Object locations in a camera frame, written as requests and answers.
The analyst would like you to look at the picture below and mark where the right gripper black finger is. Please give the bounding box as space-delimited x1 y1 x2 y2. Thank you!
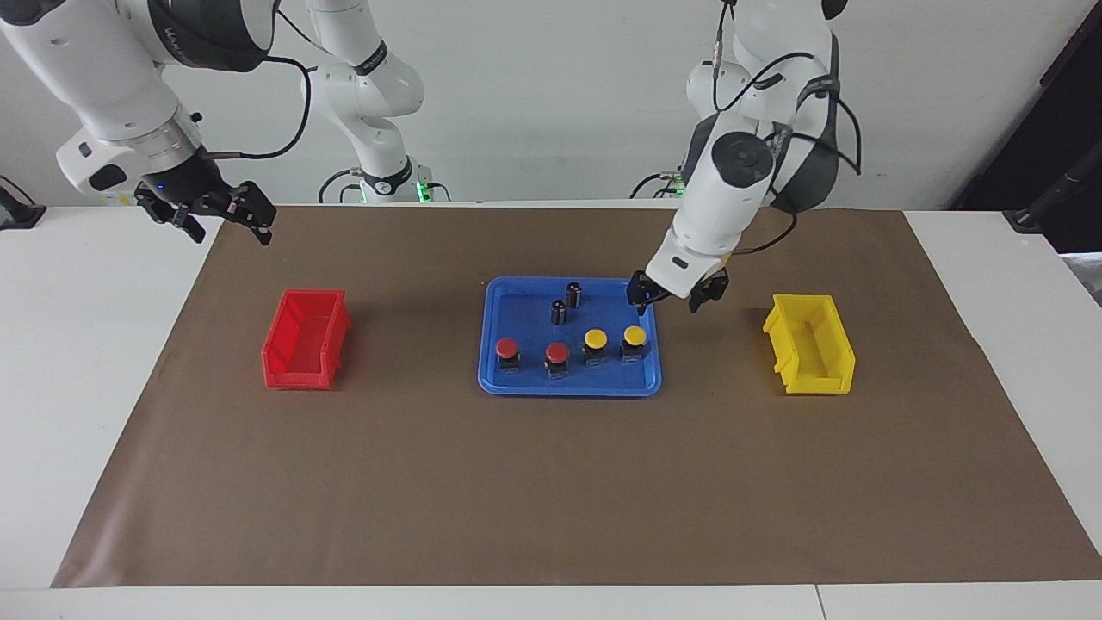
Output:
168 207 207 244
234 181 278 247

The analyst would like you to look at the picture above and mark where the blue plastic tray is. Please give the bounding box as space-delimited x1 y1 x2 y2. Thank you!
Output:
478 276 664 397

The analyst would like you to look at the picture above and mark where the yellow plastic bin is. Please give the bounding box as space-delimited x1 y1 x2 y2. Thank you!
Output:
762 294 857 395

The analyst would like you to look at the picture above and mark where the red plastic bin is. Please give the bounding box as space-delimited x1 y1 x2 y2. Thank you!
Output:
261 288 352 390

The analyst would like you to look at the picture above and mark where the brown table mat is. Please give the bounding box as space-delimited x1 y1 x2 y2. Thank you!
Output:
50 205 1102 589

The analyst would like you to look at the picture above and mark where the black stand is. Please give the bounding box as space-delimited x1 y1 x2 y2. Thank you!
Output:
1003 142 1102 233

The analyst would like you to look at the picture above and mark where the dark background panel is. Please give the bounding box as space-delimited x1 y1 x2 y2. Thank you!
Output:
951 0 1102 255

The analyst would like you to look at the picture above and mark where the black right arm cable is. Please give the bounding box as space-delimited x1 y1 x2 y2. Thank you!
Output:
202 56 313 162

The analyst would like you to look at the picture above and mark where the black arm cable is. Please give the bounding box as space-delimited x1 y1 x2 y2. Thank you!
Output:
713 0 864 259
202 56 313 162

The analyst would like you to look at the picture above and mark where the black base cable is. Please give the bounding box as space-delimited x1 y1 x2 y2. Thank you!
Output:
631 170 685 201
317 168 367 205

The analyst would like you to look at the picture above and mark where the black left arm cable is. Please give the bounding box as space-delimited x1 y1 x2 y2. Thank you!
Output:
713 0 864 259

